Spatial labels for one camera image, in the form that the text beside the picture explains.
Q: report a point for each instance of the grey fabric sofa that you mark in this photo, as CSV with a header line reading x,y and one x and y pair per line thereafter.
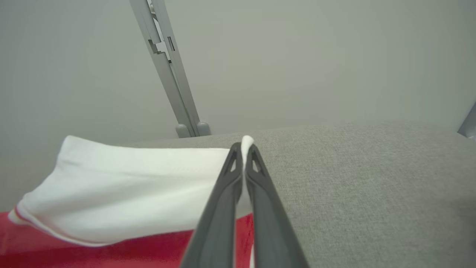
x,y
372,186

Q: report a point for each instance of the grey partition corner post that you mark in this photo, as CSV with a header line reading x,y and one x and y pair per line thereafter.
x,y
470,124

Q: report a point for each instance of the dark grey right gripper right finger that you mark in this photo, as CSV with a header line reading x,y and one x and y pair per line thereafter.
x,y
271,230

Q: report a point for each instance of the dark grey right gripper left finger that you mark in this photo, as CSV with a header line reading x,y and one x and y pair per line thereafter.
x,y
219,216

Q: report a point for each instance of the grey wall partition rail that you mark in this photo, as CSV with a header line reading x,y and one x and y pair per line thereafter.
x,y
171,74

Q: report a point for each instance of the red and white garment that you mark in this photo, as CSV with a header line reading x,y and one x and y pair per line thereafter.
x,y
111,186

